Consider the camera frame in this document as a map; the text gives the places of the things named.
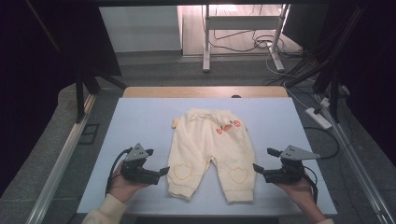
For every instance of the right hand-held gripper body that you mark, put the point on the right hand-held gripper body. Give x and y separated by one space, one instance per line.
288 172

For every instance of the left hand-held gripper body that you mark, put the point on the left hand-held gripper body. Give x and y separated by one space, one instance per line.
138 174

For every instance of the cream baby pants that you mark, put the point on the cream baby pants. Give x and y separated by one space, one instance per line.
211 149

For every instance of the person's right hand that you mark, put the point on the person's right hand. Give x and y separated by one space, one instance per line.
295 190

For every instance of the person's left hand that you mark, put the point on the person's left hand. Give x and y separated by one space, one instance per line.
124 188

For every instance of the light blue table mat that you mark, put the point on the light blue table mat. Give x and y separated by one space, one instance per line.
140 124

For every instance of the white power strip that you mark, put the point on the white power strip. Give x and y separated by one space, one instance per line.
318 118

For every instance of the dark floor socket cover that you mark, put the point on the dark floor socket cover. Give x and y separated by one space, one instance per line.
89 133

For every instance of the wooden table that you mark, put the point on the wooden table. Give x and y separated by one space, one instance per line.
186 92

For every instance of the small white plug adapter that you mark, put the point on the small white plug adapter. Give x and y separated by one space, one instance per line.
325 102

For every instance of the black metal stand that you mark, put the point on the black metal stand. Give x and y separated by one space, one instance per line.
80 93
333 77

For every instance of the white panel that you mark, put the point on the white panel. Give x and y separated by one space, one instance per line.
140 28

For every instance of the metal floor rail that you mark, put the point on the metal floor rail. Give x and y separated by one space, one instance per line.
361 174
59 168

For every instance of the white desk frame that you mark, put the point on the white desk frame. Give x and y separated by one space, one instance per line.
239 22

